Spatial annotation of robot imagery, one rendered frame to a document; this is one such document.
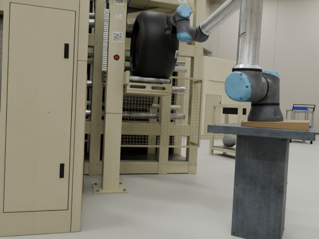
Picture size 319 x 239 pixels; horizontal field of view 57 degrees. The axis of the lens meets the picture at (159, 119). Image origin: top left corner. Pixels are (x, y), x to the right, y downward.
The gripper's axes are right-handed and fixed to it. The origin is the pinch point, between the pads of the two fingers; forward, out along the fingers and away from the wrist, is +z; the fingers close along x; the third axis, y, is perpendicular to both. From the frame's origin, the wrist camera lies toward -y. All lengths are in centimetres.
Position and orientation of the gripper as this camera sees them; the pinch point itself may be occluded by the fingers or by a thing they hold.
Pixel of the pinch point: (167, 33)
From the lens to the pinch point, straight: 230.2
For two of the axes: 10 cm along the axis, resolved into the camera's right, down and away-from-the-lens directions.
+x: -9.6, -0.4, -2.8
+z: -2.8, 0.8, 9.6
